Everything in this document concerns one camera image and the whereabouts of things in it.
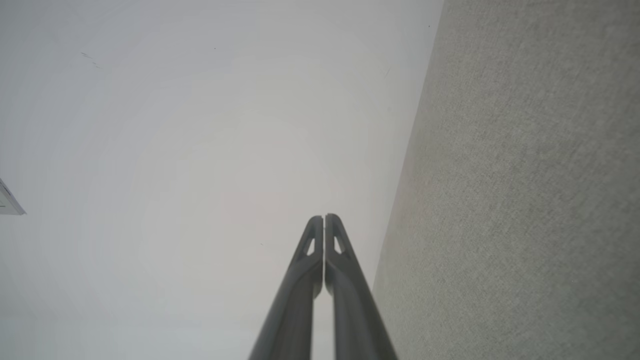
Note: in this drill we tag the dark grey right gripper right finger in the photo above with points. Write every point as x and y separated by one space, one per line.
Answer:
357 320

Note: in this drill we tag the grey fabric sofa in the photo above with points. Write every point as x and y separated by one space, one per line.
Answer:
500 200

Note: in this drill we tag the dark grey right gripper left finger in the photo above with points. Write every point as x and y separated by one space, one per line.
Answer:
292 310

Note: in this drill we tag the white wall fixture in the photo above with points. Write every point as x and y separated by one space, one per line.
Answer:
7 202

